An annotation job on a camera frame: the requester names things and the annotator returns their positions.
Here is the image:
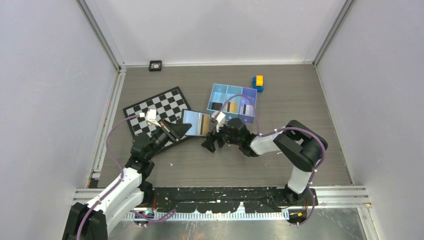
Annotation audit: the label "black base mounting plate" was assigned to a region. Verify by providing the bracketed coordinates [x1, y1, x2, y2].
[139, 186, 318, 214]

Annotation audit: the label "purple bin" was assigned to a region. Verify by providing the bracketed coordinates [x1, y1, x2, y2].
[238, 87, 257, 124]

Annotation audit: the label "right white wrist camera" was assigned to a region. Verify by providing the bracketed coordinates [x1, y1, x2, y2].
[211, 110, 226, 133]

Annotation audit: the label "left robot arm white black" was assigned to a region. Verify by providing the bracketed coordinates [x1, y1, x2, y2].
[62, 120, 192, 240]

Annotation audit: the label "black square item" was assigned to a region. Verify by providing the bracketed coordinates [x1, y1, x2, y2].
[210, 102, 223, 111]

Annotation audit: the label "small black square box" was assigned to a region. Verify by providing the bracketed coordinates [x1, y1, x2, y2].
[148, 60, 163, 72]

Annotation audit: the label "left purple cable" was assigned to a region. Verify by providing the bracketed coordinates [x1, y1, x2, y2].
[75, 114, 178, 240]

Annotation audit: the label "silver black striped credit card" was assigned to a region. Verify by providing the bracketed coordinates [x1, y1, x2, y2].
[240, 104, 255, 116]

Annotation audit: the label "light blue bin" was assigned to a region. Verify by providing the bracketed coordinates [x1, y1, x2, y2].
[223, 85, 243, 120]
[206, 83, 228, 115]

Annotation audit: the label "light blue bin middle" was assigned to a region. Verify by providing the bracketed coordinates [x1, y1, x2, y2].
[223, 85, 243, 120]

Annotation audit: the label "black white chessboard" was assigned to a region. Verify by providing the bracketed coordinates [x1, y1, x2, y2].
[122, 86, 195, 153]

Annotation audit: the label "blue yellow toy blocks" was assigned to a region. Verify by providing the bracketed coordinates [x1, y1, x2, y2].
[252, 75, 264, 93]

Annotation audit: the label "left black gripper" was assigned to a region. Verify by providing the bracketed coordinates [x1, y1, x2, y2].
[145, 119, 191, 160]

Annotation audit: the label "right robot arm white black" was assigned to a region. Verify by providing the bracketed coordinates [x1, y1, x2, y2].
[201, 118, 329, 205]

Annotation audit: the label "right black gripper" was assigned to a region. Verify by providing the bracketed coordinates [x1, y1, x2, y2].
[201, 119, 241, 153]

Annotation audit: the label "light blue bin left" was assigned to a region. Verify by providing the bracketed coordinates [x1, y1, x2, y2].
[206, 83, 228, 115]

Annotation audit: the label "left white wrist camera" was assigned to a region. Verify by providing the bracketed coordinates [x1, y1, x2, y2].
[144, 108, 160, 126]

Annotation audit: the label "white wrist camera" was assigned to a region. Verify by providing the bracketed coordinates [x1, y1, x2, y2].
[144, 108, 160, 126]
[211, 110, 226, 133]

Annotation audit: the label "orange striped credit card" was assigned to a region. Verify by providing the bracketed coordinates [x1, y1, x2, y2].
[225, 101, 238, 113]

